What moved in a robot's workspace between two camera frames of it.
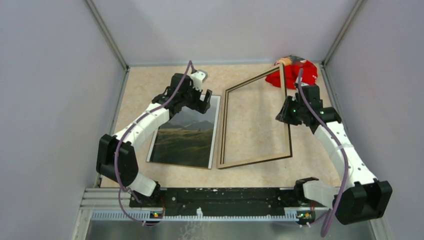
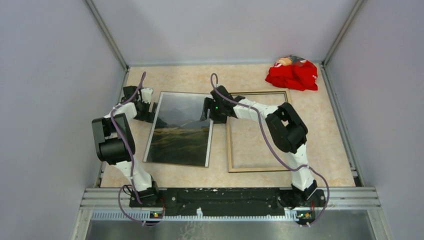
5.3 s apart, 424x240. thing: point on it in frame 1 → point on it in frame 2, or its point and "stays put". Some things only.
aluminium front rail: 106,199 stays put
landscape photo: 188,138 stays put
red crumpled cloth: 292,64 stays put
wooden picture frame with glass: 249,131 → 229,141
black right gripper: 284,115 → 208,105
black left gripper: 201,106 → 148,116
